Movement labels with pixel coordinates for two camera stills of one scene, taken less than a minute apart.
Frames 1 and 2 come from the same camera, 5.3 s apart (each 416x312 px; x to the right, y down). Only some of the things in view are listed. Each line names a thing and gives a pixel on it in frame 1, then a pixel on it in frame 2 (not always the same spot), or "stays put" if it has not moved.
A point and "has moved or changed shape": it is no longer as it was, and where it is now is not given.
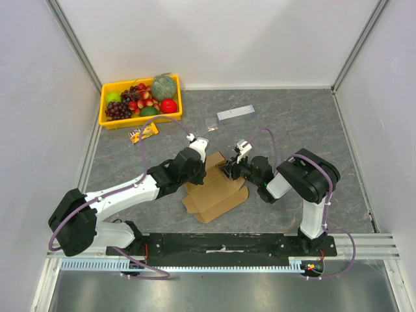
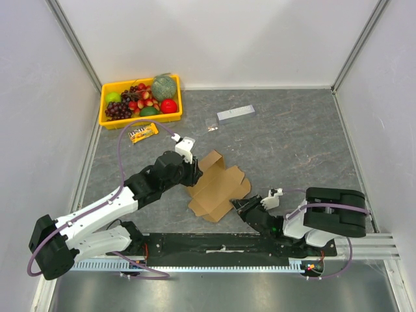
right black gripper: x=234 y=168 → x=248 y=208
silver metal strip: x=235 y=114 stays put
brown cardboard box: x=217 y=193 has moved or changed shape
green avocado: x=149 y=111 stays put
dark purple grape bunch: x=117 y=110 stays put
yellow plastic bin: x=136 y=119 stays put
